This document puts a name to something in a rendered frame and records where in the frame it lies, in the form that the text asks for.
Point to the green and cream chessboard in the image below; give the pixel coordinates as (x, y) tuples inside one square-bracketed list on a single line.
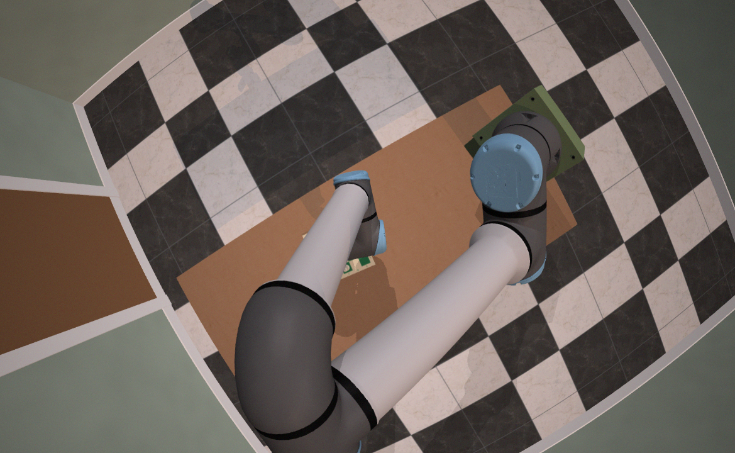
[(357, 265)]

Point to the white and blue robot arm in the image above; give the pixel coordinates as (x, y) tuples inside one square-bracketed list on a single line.
[(283, 361)]

